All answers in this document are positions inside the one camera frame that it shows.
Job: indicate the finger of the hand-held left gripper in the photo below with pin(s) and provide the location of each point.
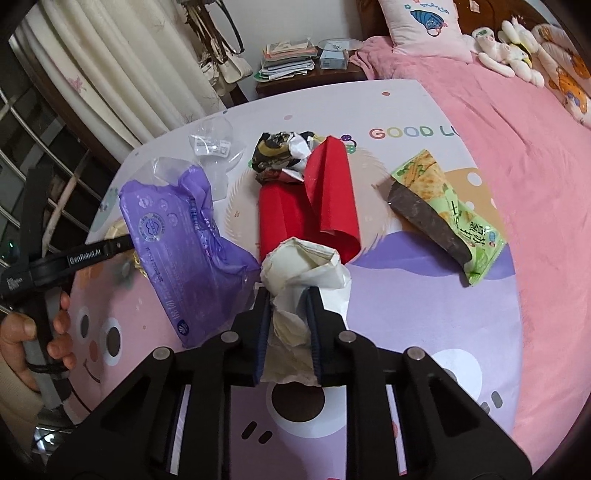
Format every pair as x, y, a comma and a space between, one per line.
121, 243

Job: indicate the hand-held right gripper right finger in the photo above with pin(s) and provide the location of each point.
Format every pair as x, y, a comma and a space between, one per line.
316, 332

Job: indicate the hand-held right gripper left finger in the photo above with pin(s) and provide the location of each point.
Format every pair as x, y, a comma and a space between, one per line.
262, 332

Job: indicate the purple plastic bag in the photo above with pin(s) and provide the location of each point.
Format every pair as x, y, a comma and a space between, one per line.
184, 249

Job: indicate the white paper bag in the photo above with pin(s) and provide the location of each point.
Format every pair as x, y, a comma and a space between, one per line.
300, 263

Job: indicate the clear plastic container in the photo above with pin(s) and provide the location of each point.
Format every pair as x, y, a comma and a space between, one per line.
214, 143

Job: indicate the black gold wrapper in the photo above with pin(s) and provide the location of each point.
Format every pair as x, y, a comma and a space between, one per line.
272, 157

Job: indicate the person's left hand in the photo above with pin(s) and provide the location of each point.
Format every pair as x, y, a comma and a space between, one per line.
14, 332

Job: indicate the yellow wrapper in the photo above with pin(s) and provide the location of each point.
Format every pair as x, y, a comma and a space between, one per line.
114, 229

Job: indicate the cartoon monster tablecloth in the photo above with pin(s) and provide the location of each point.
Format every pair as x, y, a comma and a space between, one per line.
415, 332

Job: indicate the metal window grille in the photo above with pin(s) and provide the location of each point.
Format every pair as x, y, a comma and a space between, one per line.
46, 138

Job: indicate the red paper sheet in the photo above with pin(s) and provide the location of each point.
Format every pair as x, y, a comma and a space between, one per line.
332, 194

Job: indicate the cream curtain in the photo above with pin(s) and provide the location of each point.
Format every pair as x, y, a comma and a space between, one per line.
120, 69

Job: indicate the green snack wrapper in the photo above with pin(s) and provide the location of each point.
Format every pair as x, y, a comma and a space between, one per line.
471, 240

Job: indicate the stack of books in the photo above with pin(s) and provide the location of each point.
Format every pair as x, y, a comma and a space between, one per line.
286, 62

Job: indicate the grey blue handbag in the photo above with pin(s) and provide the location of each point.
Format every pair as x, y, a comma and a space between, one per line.
231, 23

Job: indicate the wooden nightstand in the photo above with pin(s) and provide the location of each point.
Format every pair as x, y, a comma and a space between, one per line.
314, 81

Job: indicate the pink bed blanket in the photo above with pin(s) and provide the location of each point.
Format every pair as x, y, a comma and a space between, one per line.
531, 184

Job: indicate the light blue box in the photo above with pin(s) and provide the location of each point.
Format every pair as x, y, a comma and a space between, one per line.
333, 60

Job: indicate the clear round plate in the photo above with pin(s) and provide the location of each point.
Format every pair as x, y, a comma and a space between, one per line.
341, 44

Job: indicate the pink printed pillow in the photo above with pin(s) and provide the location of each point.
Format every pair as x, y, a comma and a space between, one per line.
425, 41

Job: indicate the white plush rabbit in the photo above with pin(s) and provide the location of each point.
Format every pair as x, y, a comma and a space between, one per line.
498, 57

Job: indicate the white green plush toy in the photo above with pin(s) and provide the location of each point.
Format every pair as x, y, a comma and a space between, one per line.
484, 37

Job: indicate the white yellow plush toy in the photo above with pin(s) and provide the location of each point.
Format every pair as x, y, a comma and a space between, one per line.
521, 55

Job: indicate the rolled bear print quilt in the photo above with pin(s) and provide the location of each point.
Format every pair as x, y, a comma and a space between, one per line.
568, 78

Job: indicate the wooden headboard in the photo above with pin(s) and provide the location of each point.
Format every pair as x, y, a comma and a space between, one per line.
496, 9

